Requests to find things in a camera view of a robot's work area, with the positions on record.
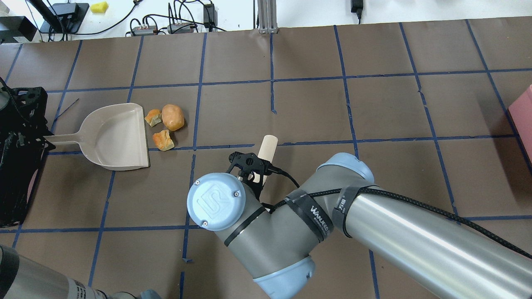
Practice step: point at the beige plastic dustpan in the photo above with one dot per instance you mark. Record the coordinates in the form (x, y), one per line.
(112, 137)

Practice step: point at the black bag lined bin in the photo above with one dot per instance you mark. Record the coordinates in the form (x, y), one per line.
(23, 128)

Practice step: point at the pink plastic bin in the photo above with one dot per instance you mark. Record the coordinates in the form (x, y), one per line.
(521, 113)

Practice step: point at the black power adapter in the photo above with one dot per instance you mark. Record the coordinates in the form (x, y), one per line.
(210, 17)

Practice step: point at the yellow sponge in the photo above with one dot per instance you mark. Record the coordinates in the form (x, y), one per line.
(99, 8)

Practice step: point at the aluminium frame post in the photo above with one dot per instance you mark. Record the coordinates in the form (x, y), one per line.
(267, 16)

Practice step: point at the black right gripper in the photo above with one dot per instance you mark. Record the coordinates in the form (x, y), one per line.
(258, 185)

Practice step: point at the whole orange potato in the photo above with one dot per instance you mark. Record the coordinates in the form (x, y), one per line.
(173, 117)

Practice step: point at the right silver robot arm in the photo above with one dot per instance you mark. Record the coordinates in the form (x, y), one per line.
(450, 256)

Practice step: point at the cut potato piece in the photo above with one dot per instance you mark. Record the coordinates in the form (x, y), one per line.
(153, 117)
(163, 140)

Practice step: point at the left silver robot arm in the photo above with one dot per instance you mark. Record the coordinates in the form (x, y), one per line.
(22, 278)

